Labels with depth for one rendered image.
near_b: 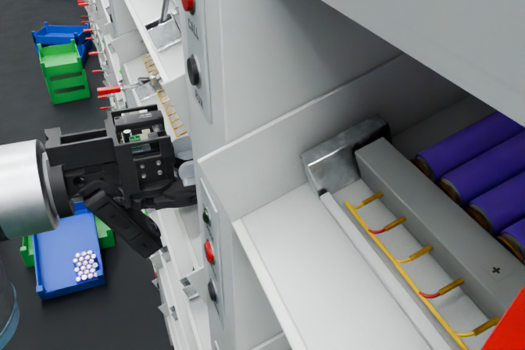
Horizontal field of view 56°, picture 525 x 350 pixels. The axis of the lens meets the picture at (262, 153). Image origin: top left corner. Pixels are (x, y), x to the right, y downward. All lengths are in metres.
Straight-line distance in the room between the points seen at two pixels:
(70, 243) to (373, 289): 1.64
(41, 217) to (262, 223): 0.26
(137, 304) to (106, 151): 1.22
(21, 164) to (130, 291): 1.26
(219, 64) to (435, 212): 0.12
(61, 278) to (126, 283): 0.21
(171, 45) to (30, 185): 0.19
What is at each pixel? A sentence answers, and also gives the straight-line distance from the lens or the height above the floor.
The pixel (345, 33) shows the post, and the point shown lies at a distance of 0.26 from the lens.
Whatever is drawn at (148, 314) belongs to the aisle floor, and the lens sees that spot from 1.64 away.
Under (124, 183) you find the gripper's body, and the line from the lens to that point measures 0.49.
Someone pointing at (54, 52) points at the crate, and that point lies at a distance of 3.11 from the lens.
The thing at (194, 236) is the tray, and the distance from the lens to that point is 0.55.
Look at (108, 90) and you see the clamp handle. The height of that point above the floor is 0.91.
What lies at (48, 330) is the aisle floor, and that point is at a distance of 1.69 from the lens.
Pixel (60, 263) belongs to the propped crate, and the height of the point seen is 0.04.
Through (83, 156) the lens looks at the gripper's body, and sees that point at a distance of 0.49.
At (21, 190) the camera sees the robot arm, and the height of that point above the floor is 1.00.
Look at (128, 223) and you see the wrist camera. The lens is 0.54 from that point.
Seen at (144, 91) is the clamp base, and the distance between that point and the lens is 0.83.
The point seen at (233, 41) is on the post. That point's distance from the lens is 0.23.
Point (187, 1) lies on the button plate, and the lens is 0.26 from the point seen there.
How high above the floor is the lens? 1.27
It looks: 34 degrees down
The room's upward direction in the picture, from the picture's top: straight up
